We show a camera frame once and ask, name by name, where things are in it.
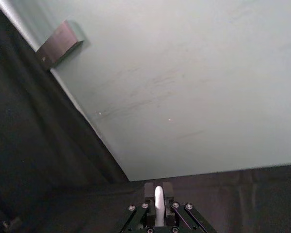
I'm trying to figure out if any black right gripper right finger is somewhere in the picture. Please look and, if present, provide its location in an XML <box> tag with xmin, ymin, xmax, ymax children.
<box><xmin>162</xmin><ymin>182</ymin><xmax>216</xmax><ymax>233</ymax></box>

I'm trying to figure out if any black table cloth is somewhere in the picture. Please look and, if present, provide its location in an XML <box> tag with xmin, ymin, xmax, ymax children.
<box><xmin>0</xmin><ymin>0</ymin><xmax>291</xmax><ymax>233</ymax></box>

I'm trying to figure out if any small white plastic piece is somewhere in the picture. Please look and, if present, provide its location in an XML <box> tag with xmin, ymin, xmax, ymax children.
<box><xmin>154</xmin><ymin>185</ymin><xmax>165</xmax><ymax>227</ymax></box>

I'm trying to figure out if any dark metal bracket block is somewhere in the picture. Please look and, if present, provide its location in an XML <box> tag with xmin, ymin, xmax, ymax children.
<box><xmin>35</xmin><ymin>20</ymin><xmax>84</xmax><ymax>71</ymax></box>

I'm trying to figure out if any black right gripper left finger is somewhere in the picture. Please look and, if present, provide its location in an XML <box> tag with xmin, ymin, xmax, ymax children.
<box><xmin>115</xmin><ymin>183</ymin><xmax>157</xmax><ymax>233</ymax></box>

